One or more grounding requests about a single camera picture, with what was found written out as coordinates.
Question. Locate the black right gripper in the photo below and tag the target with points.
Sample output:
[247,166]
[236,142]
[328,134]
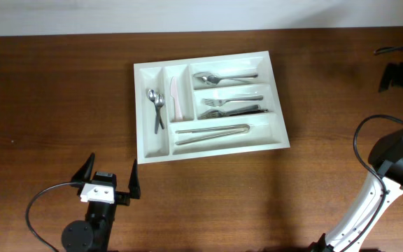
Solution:
[398,75]

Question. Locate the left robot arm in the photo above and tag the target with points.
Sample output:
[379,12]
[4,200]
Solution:
[92,233]

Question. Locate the steel tablespoon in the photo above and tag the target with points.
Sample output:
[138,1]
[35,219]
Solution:
[214,80]
[207,74]

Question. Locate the white plastic cutlery tray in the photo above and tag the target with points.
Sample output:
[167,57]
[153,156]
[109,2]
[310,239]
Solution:
[267,129]

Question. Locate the small steel teaspoon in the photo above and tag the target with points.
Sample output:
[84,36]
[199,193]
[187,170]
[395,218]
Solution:
[152,96]
[159,103]

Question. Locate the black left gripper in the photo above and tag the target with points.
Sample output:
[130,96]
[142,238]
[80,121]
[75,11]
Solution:
[123,199]

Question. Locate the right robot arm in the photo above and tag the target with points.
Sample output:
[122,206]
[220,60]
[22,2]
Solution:
[382,186]

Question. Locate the steel fork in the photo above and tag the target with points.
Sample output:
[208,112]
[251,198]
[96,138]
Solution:
[221,102]

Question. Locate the black handled fork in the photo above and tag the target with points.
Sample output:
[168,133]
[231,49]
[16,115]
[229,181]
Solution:
[216,113]

